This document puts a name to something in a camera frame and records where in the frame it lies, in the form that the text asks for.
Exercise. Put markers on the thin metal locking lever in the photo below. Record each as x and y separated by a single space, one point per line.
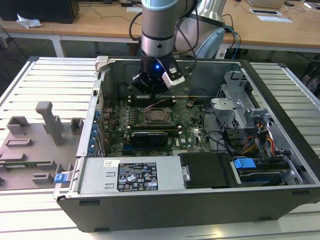
156 103

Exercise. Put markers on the silver-topped CPU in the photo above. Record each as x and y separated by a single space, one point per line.
158 115

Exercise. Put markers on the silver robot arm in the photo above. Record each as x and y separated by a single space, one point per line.
157 25

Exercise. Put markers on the black RAM slot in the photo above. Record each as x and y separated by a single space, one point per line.
137 96
135 127
137 100
135 124

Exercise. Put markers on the CPU socket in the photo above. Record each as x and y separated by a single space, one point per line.
144 122

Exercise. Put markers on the silver coin battery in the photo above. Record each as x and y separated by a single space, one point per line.
191 103

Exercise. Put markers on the pale grey case latch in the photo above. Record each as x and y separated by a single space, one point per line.
102 63

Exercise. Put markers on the black graphics card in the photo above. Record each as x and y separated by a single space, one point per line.
150 139

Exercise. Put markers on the green motherboard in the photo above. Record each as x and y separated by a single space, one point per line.
190 125

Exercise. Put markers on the blue card latch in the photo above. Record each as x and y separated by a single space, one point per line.
92 143
97 115
95 129
90 150

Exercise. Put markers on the pale chipset heatsink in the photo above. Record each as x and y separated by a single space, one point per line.
180 153

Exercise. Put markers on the white power adapter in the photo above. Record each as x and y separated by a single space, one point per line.
221 53

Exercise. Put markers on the silver perforated drive cage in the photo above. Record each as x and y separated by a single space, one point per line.
225 110

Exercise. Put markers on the wooden desk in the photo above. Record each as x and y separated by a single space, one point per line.
87 25
270 32

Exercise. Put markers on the silver power supply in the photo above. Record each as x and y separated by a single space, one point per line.
100 175

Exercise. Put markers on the black plastic shroud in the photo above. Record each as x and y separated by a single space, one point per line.
207 172

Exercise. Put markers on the grey metal PC case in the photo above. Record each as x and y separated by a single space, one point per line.
150 207

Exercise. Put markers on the grey parts rack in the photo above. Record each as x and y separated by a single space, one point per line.
37 140

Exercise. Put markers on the blue plastic clip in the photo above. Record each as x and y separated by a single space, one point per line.
61 178

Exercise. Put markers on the black computer box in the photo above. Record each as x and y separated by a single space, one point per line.
37 10

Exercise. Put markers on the hard disk in blue carrier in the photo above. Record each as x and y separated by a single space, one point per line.
260 175

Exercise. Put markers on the green RAM stick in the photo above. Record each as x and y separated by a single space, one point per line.
30 164

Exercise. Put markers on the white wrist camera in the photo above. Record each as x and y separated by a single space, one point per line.
173 75

